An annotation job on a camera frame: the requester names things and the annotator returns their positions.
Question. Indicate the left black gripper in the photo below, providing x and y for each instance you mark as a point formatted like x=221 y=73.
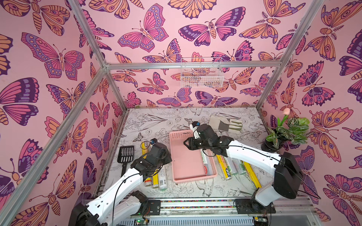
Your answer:
x=167 y=157

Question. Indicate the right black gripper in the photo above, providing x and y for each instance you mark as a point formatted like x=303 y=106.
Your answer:
x=191 y=143

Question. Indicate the clear silver wrap roll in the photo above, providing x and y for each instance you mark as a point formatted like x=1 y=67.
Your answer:
x=207 y=163

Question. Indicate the white green wrap roll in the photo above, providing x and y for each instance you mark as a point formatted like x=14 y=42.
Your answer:
x=162 y=179

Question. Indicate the pink plastic basket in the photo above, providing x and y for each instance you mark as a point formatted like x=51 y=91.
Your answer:
x=187 y=165

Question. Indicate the yellow red wrap roll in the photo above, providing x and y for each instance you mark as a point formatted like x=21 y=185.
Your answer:
x=145 y=148
x=224 y=167

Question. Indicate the clear green wrap roll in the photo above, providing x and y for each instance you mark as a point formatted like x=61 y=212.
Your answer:
x=236 y=166

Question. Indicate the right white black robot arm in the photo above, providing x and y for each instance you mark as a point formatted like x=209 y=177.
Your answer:
x=287 y=175

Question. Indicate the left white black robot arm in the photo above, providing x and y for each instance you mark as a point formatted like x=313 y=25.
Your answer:
x=102 y=210

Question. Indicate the yellow wrap box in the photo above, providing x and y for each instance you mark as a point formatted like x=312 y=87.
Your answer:
x=252 y=175

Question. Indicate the folded beige striped cloth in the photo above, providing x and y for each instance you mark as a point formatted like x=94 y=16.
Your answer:
x=223 y=124

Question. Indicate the black slotted scoop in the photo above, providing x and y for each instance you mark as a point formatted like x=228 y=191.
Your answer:
x=125 y=156

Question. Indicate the potted green plant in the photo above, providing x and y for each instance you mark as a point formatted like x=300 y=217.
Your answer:
x=287 y=132

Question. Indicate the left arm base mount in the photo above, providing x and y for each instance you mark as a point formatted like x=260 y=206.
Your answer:
x=149 y=208

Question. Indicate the white wire wall basket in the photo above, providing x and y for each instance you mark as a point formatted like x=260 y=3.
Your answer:
x=201 y=74

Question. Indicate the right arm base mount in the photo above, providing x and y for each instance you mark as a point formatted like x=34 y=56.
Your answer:
x=250 y=206

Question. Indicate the aluminium front rail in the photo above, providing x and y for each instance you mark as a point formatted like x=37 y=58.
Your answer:
x=215 y=212

